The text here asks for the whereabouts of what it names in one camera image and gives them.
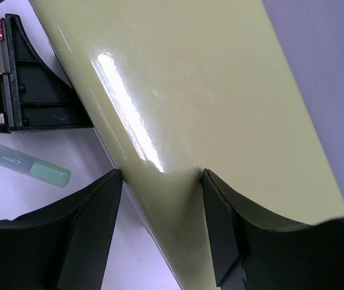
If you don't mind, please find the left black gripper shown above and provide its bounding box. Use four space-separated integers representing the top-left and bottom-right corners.
0 14 93 133

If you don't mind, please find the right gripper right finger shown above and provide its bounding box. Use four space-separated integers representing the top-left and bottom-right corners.
200 169 344 289

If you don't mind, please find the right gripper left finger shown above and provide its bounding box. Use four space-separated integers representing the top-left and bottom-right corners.
0 169 123 289

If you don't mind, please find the green highlighter marker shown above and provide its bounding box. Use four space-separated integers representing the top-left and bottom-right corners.
0 144 71 187

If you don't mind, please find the green metal tool chest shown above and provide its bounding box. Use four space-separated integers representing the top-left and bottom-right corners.
31 1 344 289

